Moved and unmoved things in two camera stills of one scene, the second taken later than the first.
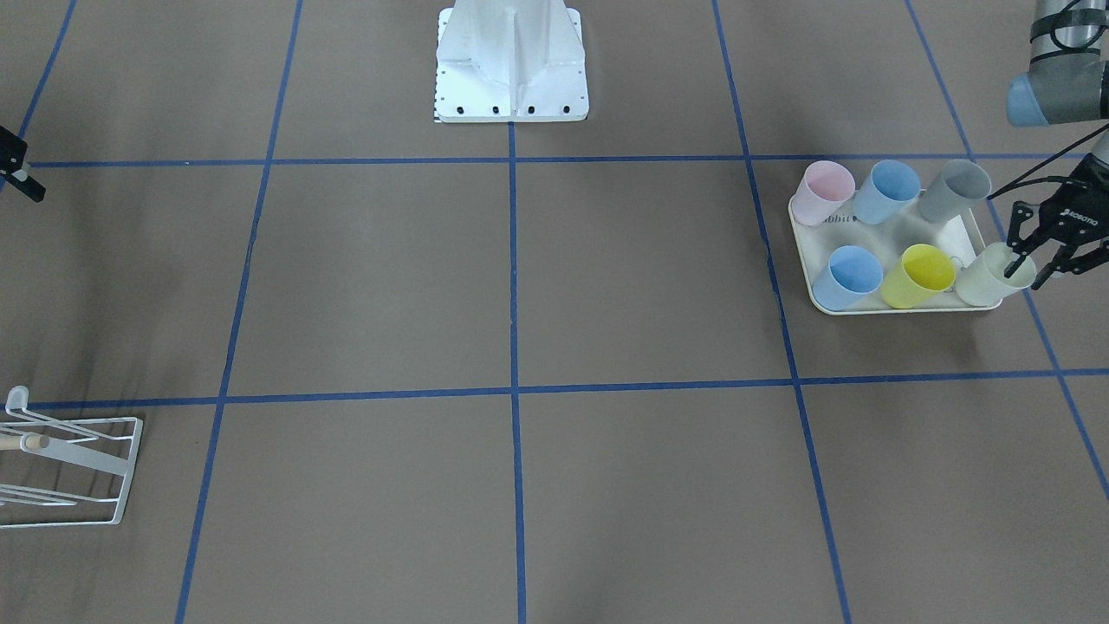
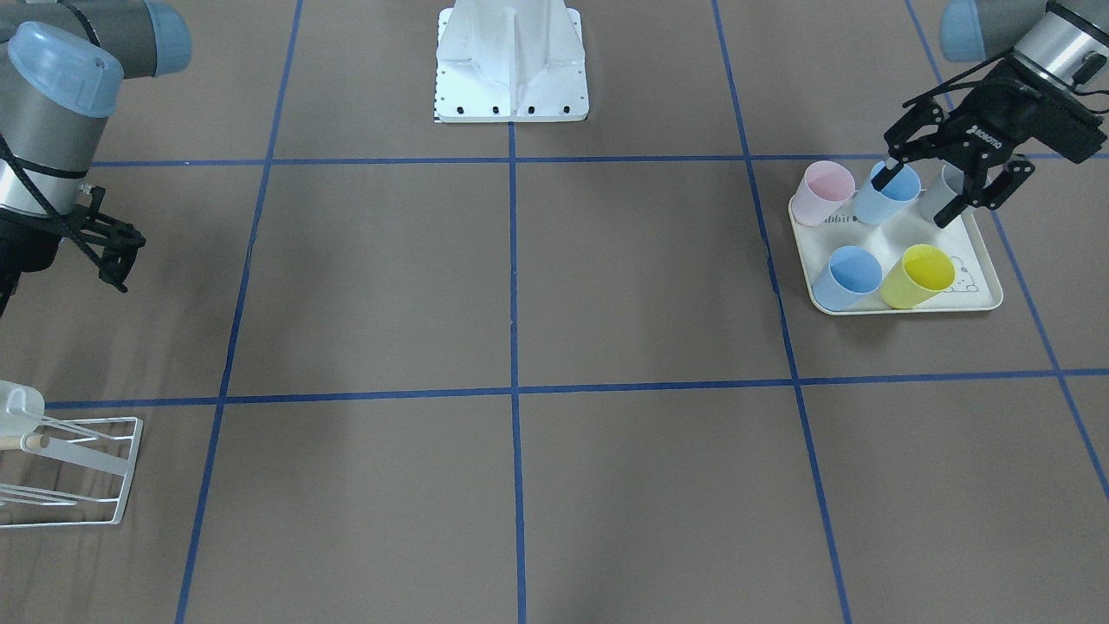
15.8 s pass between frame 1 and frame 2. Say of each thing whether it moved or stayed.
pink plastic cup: stayed
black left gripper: moved
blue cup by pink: stayed
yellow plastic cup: stayed
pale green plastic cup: moved
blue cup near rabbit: stayed
